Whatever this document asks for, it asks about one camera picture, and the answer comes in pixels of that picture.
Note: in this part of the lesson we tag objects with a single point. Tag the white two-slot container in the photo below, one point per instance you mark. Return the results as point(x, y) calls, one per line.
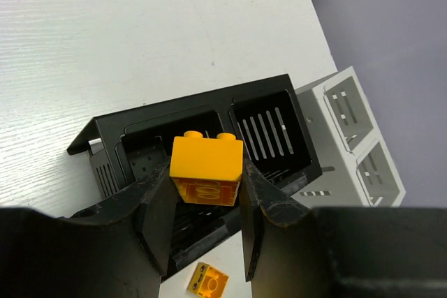
point(357, 166)

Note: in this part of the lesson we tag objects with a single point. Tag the orange long lego brick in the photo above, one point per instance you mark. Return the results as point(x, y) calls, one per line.
point(207, 170)

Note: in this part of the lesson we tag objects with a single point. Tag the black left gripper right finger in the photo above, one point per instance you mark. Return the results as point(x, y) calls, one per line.
point(294, 251)

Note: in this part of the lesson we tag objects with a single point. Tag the black two-slot container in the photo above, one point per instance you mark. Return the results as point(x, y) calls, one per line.
point(261, 121)

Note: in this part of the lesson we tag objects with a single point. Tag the orange small square lego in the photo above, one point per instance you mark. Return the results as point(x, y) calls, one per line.
point(207, 281)

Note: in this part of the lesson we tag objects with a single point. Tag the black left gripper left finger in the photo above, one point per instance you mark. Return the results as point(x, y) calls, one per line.
point(119, 247)

